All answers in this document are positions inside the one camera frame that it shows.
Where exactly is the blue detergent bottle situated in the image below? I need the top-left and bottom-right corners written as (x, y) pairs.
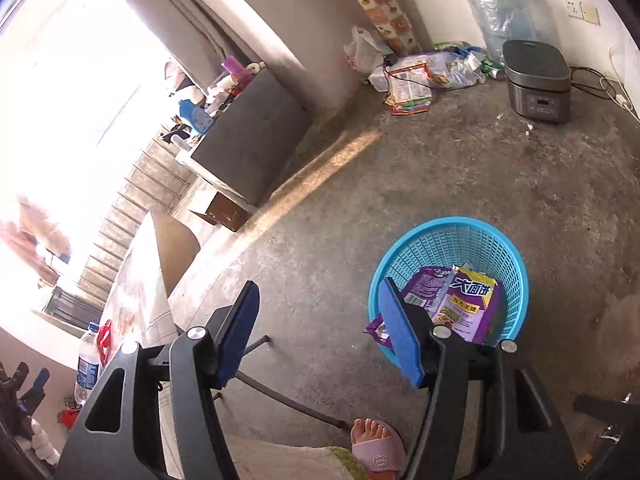
top-left (178, 99), bottom-right (217, 137)

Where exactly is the blue plastic basket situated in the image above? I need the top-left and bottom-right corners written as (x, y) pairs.
top-left (368, 216), bottom-right (530, 363)

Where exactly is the purple snack bag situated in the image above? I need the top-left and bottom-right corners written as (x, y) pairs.
top-left (364, 262), bottom-right (501, 348)

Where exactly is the large clear water jug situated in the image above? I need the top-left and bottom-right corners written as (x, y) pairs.
top-left (467, 0), bottom-right (539, 69)

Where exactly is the pile of snack packets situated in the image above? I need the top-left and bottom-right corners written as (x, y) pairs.
top-left (369, 42), bottom-right (507, 116)

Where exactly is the black power cable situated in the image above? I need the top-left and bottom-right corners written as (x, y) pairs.
top-left (570, 64), bottom-right (620, 102)

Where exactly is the black metal rack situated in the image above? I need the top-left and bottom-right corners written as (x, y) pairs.
top-left (44, 284), bottom-right (107, 332)

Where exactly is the cardboard box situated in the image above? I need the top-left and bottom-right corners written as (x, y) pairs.
top-left (188, 189), bottom-right (251, 234)

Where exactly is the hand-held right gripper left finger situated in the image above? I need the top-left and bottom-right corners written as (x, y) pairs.
top-left (56, 281), bottom-right (261, 480)

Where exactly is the pink plastic cup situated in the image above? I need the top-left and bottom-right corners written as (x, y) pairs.
top-left (221, 56), bottom-right (251, 84)

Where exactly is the white green fleece garment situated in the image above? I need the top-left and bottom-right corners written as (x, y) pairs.
top-left (225, 434), bottom-right (372, 480)

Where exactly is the grey side cabinet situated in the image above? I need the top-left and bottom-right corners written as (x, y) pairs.
top-left (176, 67), bottom-right (312, 209)

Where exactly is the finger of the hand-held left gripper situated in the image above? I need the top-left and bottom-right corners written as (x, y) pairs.
top-left (27, 367), bottom-right (51, 415)
top-left (12, 361), bottom-right (31, 402)

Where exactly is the person's foot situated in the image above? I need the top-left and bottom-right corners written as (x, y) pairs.
top-left (350, 417), bottom-right (392, 450)

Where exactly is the white red plastic bag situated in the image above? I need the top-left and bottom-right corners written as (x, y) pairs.
top-left (343, 26), bottom-right (396, 77)

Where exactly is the pink slipper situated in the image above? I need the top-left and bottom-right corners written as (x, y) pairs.
top-left (350, 419), bottom-right (407, 476)

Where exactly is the metal balcony railing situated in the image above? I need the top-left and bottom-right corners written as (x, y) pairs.
top-left (80, 132), bottom-right (202, 311)

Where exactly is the white power cable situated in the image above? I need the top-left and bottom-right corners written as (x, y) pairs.
top-left (606, 42), bottom-right (640, 122)

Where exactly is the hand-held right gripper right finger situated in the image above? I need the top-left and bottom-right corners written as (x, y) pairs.
top-left (377, 276), bottom-right (584, 480)

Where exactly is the orange hanging garment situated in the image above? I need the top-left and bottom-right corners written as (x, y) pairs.
top-left (0, 194), bottom-right (72, 282)

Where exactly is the metal table leg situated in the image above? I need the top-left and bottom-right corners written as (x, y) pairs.
top-left (214, 335), bottom-right (352, 432)

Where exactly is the floral tablecloth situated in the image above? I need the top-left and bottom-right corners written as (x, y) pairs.
top-left (97, 209), bottom-right (202, 356)

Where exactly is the person's left hand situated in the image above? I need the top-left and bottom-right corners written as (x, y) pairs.
top-left (27, 417), bottom-right (61, 466)

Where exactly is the fruit patterned board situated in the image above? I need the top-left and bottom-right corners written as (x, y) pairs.
top-left (329, 0), bottom-right (417, 57)

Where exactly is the crushed plastic water bottle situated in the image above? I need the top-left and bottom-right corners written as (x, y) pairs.
top-left (74, 321), bottom-right (102, 407)

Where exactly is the grey rice cooker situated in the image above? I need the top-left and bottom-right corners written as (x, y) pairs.
top-left (501, 40), bottom-right (572, 124)

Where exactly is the red plastic wrapper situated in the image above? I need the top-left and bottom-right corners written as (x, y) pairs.
top-left (96, 320), bottom-right (114, 367)

